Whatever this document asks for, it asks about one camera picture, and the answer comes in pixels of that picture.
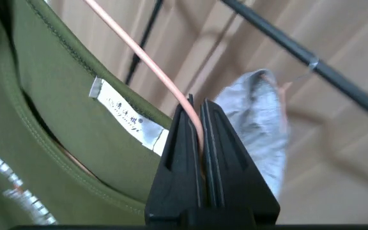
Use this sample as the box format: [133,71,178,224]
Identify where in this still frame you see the beige curtain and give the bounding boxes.
[46,0,368,224]

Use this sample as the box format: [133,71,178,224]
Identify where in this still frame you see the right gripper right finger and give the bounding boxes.
[199,98,280,224]

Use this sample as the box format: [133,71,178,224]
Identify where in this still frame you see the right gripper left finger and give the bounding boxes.
[144,94,206,224]

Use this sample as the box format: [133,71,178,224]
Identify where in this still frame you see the pale grey shorts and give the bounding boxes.
[214,68,290,201]

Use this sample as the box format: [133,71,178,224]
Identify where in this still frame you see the green garment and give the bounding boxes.
[0,0,174,226]

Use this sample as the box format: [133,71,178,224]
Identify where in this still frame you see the black clothes rack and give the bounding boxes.
[125,0,368,126]

